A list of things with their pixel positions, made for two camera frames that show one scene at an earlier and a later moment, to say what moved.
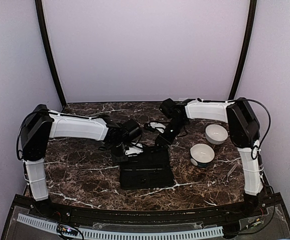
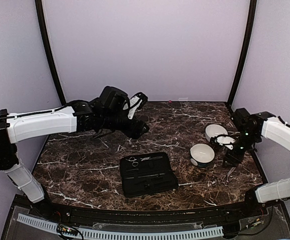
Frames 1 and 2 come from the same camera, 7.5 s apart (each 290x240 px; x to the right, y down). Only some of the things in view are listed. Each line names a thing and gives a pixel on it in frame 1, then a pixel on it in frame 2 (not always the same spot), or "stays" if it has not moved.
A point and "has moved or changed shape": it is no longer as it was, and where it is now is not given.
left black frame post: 39,4 stays
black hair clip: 147,180 to 149,186
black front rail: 263,217 stays
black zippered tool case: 151,169 has moved or changed shape
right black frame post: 251,23 stays
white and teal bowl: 201,154 stays
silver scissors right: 225,180 stays
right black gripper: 168,141 to 232,157
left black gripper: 117,159 to 134,131
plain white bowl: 216,134 stays
